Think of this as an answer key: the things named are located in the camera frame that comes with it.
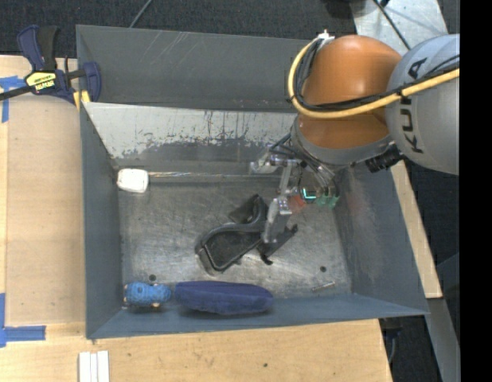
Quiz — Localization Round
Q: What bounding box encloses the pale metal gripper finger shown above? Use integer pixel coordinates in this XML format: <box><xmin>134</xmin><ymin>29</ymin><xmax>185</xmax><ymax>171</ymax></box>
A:
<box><xmin>263</xmin><ymin>197</ymin><xmax>294</xmax><ymax>244</ymax></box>
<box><xmin>266</xmin><ymin>198</ymin><xmax>280</xmax><ymax>226</ymax></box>

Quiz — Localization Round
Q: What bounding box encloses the dark blue cloth pouch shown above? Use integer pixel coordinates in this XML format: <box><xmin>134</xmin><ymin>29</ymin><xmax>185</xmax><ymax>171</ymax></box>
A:
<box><xmin>173</xmin><ymin>279</ymin><xmax>275</xmax><ymax>316</ymax></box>

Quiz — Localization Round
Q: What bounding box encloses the grey metal bin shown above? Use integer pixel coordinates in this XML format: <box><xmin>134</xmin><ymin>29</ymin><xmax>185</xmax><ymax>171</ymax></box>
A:
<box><xmin>74</xmin><ymin>24</ymin><xmax>432</xmax><ymax>341</ymax></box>

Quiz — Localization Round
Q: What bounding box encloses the white rounded box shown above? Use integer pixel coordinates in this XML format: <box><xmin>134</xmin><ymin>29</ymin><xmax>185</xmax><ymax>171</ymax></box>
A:
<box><xmin>116</xmin><ymin>168</ymin><xmax>150</xmax><ymax>194</ymax></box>

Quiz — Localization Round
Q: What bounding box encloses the blue toy animal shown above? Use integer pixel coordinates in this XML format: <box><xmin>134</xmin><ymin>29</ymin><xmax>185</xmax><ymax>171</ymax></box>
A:
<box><xmin>122</xmin><ymin>281</ymin><xmax>174</xmax><ymax>310</ymax></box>

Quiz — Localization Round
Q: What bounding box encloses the black cylinder on white bracket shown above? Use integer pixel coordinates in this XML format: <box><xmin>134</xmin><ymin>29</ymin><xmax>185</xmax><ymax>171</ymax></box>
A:
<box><xmin>351</xmin><ymin>143</ymin><xmax>406</xmax><ymax>174</ymax></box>

